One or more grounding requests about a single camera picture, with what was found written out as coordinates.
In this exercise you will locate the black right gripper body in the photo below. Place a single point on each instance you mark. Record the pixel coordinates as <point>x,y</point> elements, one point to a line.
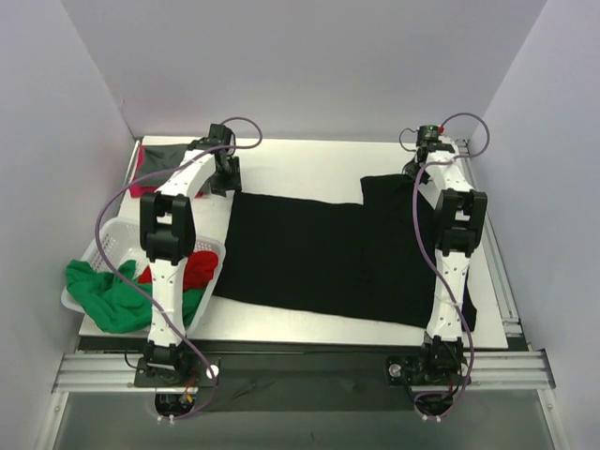
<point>412,169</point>

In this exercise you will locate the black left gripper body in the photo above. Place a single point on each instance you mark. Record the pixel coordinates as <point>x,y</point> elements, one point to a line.
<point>227,177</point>

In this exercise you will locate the black t-shirt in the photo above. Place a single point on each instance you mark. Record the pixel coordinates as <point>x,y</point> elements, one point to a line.
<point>352,260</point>

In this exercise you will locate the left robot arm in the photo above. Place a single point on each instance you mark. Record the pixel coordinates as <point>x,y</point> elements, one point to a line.
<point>168,238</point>

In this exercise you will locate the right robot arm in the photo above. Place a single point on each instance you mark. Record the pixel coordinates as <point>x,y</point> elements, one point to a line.
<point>459,217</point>

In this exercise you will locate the folded grey t-shirt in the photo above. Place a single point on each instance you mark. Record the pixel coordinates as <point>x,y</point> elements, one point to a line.
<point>158,158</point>

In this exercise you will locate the red t-shirt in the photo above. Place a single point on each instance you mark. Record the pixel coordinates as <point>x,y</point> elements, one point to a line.
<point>199,271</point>

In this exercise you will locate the folded magenta t-shirt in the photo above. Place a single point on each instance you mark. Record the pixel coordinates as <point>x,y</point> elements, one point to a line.
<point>140,187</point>

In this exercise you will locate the white plastic laundry basket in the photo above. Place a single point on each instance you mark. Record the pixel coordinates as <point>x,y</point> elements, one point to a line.
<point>120,241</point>

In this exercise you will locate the green t-shirt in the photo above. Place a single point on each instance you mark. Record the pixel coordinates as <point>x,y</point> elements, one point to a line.
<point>114,306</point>

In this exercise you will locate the aluminium frame rail right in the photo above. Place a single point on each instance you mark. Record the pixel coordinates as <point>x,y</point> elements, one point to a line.
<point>498,325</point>

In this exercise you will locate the aluminium frame rail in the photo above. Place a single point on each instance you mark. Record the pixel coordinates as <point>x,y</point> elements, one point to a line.
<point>113,372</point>
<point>498,325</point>

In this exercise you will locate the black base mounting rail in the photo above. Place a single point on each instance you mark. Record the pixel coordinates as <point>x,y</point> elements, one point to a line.
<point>287,396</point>

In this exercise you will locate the aluminium frame rail front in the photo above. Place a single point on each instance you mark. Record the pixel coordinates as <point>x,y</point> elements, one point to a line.
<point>113,372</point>

